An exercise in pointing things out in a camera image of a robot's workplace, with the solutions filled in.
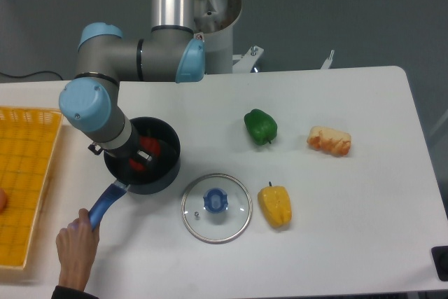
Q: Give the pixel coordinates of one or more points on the yellow woven basket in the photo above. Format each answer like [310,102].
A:
[28,140]

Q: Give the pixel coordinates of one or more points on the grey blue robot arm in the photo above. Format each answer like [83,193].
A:
[170,54]

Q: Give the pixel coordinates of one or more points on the green bell pepper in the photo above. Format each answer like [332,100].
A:
[261,127]

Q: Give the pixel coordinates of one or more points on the black pot blue handle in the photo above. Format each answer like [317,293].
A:
[127,180]

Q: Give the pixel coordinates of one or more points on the yellow bell pepper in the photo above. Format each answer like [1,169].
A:
[275,205]

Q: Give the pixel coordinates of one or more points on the glass lid blue knob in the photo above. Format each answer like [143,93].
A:
[216,208]

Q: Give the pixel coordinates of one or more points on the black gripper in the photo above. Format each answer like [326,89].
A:
[124,147]

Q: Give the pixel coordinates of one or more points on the black table corner device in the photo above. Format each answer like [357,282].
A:
[440,258]

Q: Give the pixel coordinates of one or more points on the person's hand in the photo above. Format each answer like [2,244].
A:
[77,249]

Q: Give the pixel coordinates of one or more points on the dark sleeve forearm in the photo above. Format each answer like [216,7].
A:
[62,292]

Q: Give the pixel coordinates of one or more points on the red bell pepper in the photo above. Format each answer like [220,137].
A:
[150,146]

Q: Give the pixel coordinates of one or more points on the toast bread piece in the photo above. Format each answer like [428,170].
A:
[330,140]

